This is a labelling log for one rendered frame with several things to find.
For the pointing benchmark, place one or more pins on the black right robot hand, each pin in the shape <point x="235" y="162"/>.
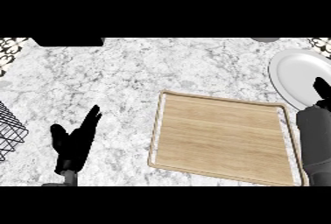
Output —
<point x="322" y="89"/>

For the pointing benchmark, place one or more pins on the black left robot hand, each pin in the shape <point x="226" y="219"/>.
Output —
<point x="75" y="143"/>

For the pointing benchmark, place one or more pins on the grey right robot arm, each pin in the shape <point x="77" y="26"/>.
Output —
<point x="315" y="145"/>

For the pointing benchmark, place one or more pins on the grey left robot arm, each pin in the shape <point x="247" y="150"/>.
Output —
<point x="65" y="179"/>

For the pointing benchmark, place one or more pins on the white round plate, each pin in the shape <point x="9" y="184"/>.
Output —
<point x="299" y="75"/>

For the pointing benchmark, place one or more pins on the pale wooden tray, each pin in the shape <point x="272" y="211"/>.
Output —
<point x="223" y="137"/>

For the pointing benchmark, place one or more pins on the grey round object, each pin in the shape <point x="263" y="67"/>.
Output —
<point x="265" y="39"/>

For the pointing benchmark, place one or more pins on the black appliance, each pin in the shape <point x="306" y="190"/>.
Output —
<point x="68" y="41"/>

